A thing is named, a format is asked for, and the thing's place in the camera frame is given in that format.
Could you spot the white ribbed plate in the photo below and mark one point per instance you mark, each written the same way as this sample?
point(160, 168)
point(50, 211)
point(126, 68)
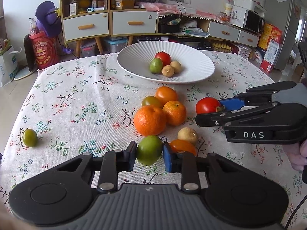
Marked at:
point(136, 58)

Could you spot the green jujube fruit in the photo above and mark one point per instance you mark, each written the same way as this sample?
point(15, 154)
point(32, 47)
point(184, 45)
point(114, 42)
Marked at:
point(156, 66)

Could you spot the yellow-green tomato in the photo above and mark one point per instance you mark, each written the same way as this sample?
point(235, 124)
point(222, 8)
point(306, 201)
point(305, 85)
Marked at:
point(151, 100)

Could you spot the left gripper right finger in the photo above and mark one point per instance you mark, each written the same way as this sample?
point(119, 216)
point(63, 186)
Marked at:
point(185, 164)

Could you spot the tan longan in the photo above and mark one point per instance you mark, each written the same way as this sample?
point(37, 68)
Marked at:
point(188, 134)
point(176, 66)

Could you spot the tan longan fruit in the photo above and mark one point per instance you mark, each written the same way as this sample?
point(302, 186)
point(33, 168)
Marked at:
point(168, 71)

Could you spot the white microwave oven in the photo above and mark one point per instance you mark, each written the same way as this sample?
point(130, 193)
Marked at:
point(246, 19)

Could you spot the small orange mandarin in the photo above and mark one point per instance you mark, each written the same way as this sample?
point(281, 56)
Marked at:
point(175, 113)

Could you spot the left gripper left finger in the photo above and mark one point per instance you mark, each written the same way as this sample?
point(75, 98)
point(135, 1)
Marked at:
point(113, 163)

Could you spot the floral white tablecloth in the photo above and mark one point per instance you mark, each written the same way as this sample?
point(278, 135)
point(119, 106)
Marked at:
point(88, 106)

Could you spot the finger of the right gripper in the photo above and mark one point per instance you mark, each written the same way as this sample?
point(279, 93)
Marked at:
point(256, 96)
point(221, 118)

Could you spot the clear plastic storage box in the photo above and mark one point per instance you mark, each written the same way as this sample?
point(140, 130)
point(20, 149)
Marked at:
point(115, 45)

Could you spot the white paper shopping bag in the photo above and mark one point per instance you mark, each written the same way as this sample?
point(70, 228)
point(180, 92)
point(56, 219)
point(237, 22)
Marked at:
point(9, 65)

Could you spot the small green tomato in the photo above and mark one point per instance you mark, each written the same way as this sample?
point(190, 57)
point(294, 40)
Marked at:
point(30, 138)

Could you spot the pink cloth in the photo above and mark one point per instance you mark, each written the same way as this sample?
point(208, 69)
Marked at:
point(178, 9)

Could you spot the person's right hand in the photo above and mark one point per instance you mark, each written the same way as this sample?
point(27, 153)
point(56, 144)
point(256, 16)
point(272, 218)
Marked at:
point(297, 154)

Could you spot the red tomato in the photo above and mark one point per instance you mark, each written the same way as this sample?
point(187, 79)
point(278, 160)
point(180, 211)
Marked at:
point(207, 105)
point(164, 57)

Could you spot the red snack bucket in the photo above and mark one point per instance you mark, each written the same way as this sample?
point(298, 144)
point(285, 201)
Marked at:
point(45, 51)

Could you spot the white wooden drawer cabinet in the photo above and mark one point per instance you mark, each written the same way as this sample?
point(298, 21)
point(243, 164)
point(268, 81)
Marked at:
point(85, 19)

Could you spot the low white drawer unit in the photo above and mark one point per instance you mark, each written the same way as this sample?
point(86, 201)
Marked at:
point(225, 32)

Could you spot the oval orange tomato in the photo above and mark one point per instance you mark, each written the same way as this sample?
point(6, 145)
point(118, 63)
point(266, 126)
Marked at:
point(179, 145)

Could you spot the large orange mandarin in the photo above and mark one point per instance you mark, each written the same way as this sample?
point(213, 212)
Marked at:
point(150, 120)

